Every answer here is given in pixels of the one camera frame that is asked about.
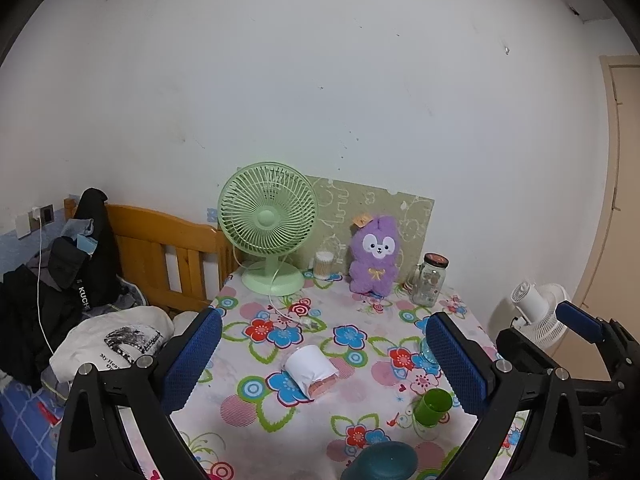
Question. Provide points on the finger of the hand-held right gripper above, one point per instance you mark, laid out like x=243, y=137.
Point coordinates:
x=580, y=321
x=522, y=347

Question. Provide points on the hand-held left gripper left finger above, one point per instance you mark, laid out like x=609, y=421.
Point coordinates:
x=192, y=360

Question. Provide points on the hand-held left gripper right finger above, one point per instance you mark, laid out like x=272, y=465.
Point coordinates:
x=455, y=365

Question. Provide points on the white packet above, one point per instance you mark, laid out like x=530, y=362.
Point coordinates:
x=307, y=365

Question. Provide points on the green plastic cup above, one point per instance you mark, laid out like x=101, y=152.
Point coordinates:
x=430, y=407

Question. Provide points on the clear stemmed glass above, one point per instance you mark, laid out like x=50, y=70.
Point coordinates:
x=427, y=355

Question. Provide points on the white standing fan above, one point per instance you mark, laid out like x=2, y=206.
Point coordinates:
x=530, y=305

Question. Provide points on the glass jar with lid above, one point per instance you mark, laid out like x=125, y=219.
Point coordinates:
x=429, y=285

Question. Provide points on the white printed shirt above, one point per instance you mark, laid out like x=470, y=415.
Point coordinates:
x=100, y=330

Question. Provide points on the floral tablecloth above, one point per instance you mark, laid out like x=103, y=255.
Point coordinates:
x=350, y=360

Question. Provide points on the teal bowl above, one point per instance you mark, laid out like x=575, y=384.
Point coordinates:
x=385, y=462

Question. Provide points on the purple plush toy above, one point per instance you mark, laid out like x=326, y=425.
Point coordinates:
x=375, y=260

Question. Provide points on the wooden bed headboard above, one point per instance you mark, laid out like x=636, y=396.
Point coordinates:
x=145, y=230

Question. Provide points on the beige door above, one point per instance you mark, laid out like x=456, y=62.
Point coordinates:
x=625, y=185

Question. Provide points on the black hanging jacket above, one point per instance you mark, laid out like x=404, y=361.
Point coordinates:
x=100, y=240

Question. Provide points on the green desk fan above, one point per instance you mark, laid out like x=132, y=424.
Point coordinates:
x=265, y=217

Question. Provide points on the cotton swab container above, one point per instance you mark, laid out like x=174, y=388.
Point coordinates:
x=323, y=265

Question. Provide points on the blue denim cloth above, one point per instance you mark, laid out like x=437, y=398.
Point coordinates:
x=80, y=232

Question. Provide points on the dark clothes pile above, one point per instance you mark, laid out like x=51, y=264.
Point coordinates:
x=25, y=320

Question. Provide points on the blue checked bedsheet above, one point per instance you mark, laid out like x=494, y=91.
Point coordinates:
x=20, y=420

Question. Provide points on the green patterned board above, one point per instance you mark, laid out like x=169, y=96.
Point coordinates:
x=350, y=200

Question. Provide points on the wall socket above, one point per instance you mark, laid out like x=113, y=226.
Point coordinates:
x=47, y=215

